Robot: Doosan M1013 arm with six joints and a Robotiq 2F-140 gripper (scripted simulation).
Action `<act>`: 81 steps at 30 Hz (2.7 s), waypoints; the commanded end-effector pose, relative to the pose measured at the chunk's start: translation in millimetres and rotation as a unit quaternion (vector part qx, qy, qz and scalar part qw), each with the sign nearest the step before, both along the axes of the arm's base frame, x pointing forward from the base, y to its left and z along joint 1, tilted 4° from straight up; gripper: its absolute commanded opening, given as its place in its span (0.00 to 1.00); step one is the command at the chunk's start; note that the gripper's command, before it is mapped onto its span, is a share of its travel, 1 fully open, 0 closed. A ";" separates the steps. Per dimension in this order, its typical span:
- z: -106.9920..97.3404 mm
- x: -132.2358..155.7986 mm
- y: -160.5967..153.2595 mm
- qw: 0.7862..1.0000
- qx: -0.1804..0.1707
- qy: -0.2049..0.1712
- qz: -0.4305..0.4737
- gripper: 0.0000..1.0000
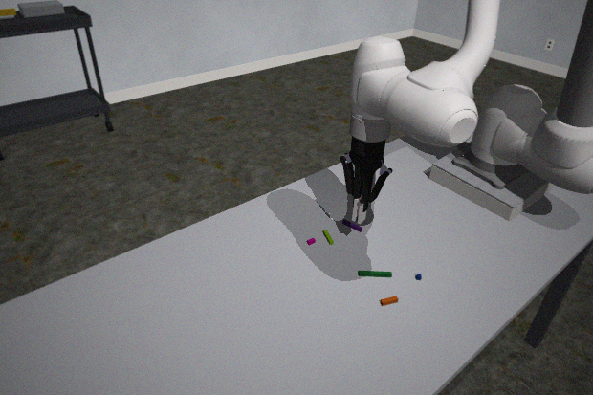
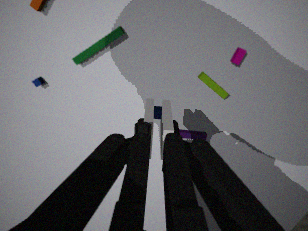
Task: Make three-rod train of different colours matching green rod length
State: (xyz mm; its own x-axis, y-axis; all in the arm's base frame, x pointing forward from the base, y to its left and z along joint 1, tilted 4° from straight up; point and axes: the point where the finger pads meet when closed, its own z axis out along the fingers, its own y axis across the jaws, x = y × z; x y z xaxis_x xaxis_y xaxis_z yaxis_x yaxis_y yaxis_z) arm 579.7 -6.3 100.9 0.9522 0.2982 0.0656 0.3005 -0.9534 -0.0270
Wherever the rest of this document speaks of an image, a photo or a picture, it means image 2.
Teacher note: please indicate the purple rod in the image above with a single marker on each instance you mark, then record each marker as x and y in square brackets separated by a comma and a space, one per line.
[188, 134]

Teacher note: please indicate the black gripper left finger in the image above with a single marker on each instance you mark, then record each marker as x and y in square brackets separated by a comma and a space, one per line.
[73, 203]

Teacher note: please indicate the magenta block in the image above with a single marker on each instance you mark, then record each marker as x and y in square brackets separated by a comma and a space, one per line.
[238, 56]

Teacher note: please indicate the small dark blue block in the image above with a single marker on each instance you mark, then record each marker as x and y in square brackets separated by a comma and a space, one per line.
[157, 112]

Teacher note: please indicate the small blue cube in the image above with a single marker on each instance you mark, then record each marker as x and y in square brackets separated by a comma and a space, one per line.
[39, 81]

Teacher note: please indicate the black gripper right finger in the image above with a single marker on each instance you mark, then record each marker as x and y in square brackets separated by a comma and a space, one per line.
[233, 206]

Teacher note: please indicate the orange rod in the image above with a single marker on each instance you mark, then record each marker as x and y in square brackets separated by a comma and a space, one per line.
[38, 4]

